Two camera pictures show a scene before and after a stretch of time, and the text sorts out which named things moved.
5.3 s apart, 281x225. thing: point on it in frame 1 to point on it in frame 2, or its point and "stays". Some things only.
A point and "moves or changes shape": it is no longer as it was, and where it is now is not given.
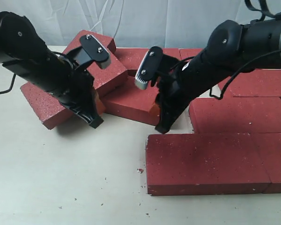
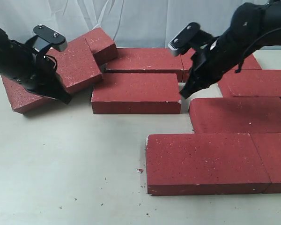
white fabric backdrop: x=163 y=24 stays
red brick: x=274 y=150 stays
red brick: x=265 y=82 stays
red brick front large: x=195 y=164 stays
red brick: x=129 y=100 moves or changes shape
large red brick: x=52 y=109 to x=77 y=67
